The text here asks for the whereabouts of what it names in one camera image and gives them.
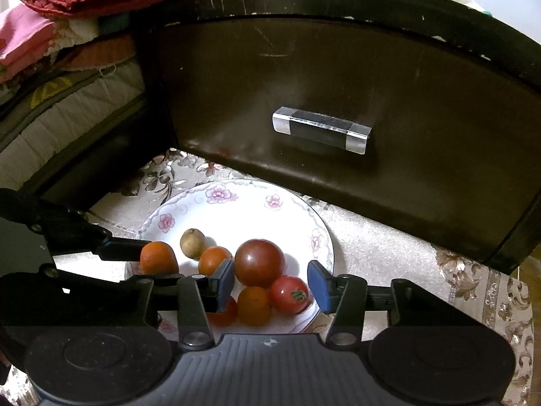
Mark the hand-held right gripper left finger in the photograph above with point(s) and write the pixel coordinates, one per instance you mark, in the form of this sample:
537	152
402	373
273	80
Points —
226	280

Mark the quilted mattress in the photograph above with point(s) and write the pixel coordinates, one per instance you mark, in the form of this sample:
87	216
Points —
63	114

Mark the floral beige mat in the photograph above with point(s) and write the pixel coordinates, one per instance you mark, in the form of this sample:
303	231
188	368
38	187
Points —
380	253

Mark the small red tomato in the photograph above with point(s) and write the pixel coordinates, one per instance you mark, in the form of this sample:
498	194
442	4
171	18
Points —
289	295
225	314

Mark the dark wooden drawer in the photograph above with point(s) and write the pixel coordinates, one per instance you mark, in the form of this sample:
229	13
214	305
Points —
296	72

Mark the dark wooden nightstand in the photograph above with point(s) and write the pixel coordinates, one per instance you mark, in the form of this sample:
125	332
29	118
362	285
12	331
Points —
338	12

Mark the brown kiwi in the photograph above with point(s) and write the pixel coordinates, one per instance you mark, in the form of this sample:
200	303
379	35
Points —
192	243

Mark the white floral plate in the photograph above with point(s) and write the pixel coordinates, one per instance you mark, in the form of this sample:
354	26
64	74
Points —
270	224

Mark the dark wooden bed frame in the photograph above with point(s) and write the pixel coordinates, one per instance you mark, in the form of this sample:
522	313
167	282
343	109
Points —
105	152

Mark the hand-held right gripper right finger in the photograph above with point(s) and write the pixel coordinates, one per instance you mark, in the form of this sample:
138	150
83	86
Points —
319	288

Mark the small orange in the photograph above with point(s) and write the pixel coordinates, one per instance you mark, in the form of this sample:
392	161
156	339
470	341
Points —
253	306
158	258
215	261

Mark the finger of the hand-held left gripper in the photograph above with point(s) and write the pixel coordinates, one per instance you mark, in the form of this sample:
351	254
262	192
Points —
84	279
84	237

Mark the pink floral quilt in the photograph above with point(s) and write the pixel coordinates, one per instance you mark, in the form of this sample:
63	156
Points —
25	38

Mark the large dark red tomato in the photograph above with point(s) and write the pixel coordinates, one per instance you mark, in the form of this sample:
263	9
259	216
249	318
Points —
260	262

